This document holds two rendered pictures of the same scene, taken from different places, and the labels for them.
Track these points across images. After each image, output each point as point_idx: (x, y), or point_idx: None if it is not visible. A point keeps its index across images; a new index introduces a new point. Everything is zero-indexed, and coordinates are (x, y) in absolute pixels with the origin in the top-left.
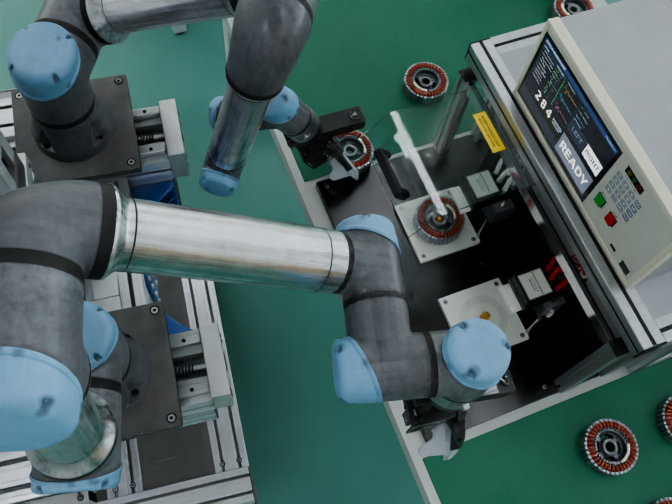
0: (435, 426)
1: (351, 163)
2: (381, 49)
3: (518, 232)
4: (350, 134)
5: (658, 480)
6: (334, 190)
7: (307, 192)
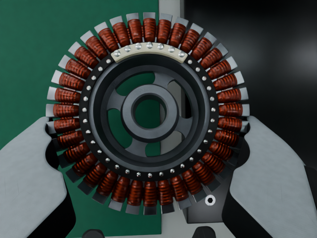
0: None
1: (261, 151)
2: None
3: None
4: (82, 84)
5: None
6: (227, 184)
7: (191, 235)
